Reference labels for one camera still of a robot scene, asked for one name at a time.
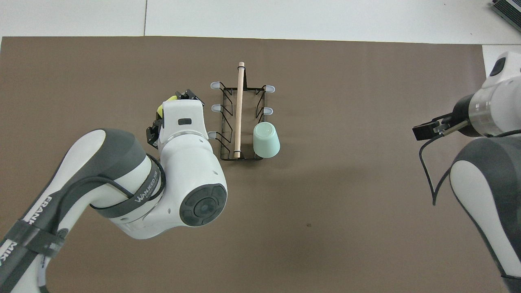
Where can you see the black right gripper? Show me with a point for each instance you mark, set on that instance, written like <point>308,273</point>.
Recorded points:
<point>463,118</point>

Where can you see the yellow plastic cup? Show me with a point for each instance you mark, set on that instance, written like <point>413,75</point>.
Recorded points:
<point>160,110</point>

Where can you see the green plastic cup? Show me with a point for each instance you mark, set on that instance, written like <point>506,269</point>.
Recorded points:
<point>266,142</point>

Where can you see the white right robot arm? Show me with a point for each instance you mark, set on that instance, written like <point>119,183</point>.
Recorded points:
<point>496,106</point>

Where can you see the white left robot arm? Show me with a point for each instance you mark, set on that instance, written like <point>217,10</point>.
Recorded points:
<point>183,171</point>

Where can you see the brown table mat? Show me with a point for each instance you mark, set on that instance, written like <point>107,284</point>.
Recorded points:
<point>325,224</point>

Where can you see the grey ribbed device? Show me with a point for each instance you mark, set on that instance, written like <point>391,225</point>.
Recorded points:
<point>508,7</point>

